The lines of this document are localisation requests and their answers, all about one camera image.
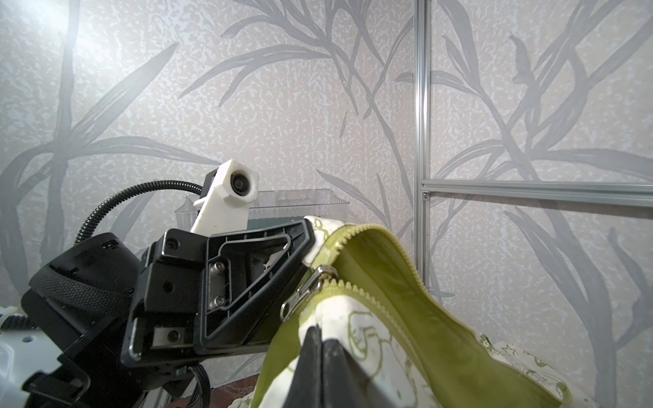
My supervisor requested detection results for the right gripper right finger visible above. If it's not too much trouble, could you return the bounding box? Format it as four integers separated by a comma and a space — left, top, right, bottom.
322, 339, 391, 408

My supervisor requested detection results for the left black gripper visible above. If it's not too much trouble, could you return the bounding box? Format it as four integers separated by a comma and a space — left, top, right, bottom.
121, 219, 316, 377

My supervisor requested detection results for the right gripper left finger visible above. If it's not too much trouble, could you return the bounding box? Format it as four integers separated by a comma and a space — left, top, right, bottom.
283, 326, 322, 408

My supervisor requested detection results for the metal zipper slider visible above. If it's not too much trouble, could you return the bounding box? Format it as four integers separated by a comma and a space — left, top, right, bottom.
280, 265, 338, 323

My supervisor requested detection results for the white green printed jacket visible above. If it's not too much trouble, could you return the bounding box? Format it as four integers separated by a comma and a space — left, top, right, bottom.
235, 217, 595, 407

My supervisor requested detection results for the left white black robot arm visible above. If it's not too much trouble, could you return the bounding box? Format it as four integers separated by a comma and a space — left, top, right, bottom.
21, 220, 316, 407

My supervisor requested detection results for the clear plastic wall tray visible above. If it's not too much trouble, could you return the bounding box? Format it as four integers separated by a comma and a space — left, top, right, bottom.
174, 188, 352, 231

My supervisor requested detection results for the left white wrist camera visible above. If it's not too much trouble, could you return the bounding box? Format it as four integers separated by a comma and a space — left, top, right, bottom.
190, 160, 259, 236

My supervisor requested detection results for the left black corrugated cable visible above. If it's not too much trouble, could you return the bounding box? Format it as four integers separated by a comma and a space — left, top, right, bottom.
74, 179, 205, 246

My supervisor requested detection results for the aluminium frame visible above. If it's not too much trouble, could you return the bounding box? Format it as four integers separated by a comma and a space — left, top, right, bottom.
413, 1, 652, 284

